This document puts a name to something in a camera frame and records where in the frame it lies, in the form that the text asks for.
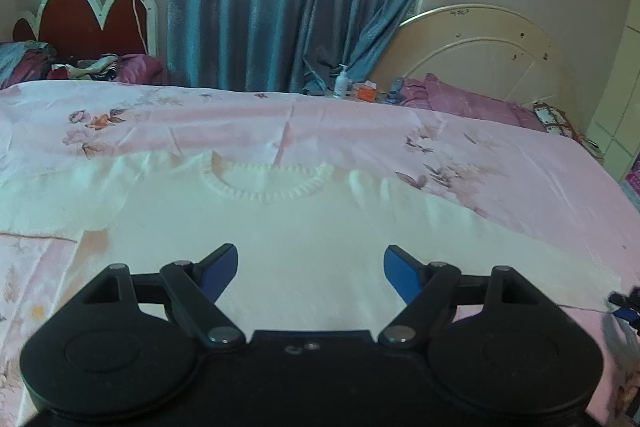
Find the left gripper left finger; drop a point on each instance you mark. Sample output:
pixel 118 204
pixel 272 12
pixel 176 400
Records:
pixel 193 289

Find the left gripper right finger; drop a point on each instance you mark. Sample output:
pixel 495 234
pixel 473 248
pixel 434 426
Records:
pixel 428 293

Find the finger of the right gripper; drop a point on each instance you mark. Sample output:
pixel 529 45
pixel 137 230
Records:
pixel 627 307

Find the cream knitted sweater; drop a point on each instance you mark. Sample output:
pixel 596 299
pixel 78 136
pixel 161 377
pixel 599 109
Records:
pixel 311 241

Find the pile of clothes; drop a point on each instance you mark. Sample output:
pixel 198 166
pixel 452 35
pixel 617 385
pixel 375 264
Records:
pixel 26 61

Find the pink floral bed sheet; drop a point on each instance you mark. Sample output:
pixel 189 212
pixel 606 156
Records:
pixel 533 183

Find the cream wardrobe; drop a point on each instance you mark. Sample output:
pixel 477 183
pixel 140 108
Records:
pixel 614 128

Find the purple pillow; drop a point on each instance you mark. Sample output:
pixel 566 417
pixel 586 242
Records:
pixel 432 94

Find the patterned cushion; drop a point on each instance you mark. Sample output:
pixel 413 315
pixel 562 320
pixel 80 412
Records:
pixel 555 121

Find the orange box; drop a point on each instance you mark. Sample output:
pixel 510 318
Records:
pixel 366 91

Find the white pump bottle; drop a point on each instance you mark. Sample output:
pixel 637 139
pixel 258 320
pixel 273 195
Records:
pixel 341 83

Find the cream round headboard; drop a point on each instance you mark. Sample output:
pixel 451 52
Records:
pixel 480 48

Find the red and white headboard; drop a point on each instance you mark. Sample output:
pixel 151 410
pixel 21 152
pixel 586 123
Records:
pixel 91 28

